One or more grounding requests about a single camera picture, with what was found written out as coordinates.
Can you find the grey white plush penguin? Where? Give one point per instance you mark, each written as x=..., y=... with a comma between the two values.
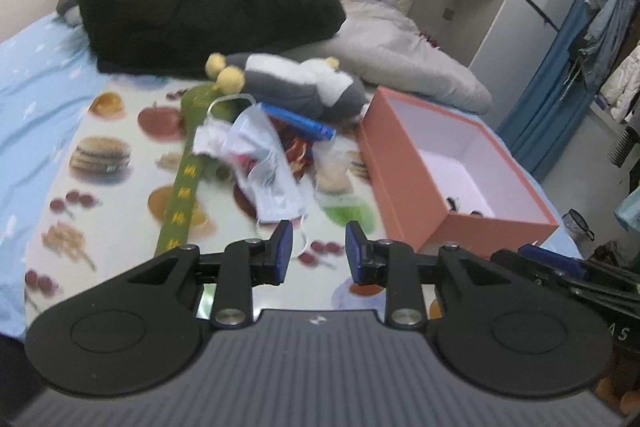
x=295, y=82

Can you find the grey pillow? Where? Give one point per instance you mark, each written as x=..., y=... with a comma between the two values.
x=400, y=52

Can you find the grey ribbed heater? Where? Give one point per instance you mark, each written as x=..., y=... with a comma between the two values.
x=621, y=147

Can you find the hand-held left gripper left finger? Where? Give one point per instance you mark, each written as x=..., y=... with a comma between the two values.
x=286, y=252

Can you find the food print mat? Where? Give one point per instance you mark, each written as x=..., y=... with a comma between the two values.
x=125, y=157

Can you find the blue plastic package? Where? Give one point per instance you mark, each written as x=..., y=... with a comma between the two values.
x=300, y=122

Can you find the hanging denim jacket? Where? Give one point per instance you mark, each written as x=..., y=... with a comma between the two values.
x=607, y=32

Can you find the teal cloth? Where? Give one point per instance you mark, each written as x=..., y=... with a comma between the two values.
x=629, y=212

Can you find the grey cloth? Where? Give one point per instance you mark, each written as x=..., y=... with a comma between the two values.
x=70, y=7

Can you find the blue curtain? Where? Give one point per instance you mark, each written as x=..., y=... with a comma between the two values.
x=550, y=82

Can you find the white face mask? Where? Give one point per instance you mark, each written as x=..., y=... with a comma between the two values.
x=265, y=167

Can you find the white crumpled tissue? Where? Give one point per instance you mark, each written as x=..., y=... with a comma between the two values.
x=210, y=137

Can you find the green plush hammer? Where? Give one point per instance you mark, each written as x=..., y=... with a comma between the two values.
x=187, y=187

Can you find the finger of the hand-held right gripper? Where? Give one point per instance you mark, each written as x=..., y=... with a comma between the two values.
x=550, y=259
x=530, y=269

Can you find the light blue bedsheet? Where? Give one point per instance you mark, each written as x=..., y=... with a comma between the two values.
x=35, y=82

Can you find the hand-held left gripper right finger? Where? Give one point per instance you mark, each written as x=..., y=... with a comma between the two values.
x=354, y=252

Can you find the pink cardboard box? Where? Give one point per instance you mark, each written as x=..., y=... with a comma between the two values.
x=400, y=167

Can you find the black jacket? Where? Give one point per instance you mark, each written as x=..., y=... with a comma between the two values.
x=200, y=2

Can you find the hanging white jacket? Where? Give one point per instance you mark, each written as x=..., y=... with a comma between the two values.
x=625, y=87

